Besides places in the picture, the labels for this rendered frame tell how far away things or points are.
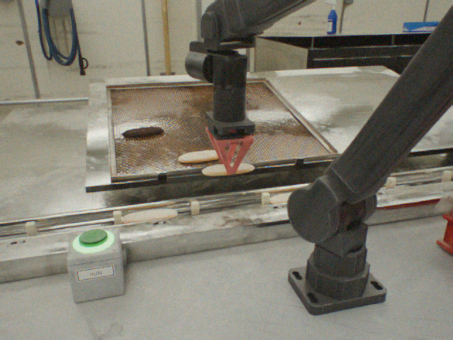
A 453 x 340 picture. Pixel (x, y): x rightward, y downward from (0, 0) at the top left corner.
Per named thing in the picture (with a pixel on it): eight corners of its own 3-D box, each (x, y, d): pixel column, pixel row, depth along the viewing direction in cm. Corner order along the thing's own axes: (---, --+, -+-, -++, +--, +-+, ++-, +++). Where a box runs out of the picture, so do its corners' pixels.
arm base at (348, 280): (311, 316, 54) (388, 301, 57) (316, 267, 51) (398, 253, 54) (285, 278, 62) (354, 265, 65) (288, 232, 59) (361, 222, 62)
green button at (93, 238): (78, 255, 55) (76, 245, 55) (80, 239, 59) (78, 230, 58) (109, 250, 56) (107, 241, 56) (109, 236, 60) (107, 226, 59)
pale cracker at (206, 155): (180, 165, 85) (180, 160, 84) (176, 156, 88) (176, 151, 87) (225, 159, 88) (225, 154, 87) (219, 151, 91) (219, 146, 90)
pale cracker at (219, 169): (204, 178, 71) (204, 172, 71) (199, 169, 75) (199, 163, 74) (257, 172, 74) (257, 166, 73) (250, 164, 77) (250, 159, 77)
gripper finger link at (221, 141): (241, 162, 78) (242, 115, 74) (253, 176, 71) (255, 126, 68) (207, 165, 76) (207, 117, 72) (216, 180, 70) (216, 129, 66)
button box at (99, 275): (72, 325, 57) (60, 260, 53) (76, 290, 64) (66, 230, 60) (132, 314, 59) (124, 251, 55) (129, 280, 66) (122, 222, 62)
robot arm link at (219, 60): (226, 52, 62) (255, 50, 65) (202, 48, 67) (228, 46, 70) (226, 97, 65) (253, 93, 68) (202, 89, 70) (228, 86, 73)
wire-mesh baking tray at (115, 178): (110, 183, 78) (110, 176, 78) (105, 89, 119) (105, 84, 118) (339, 159, 91) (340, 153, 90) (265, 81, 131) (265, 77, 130)
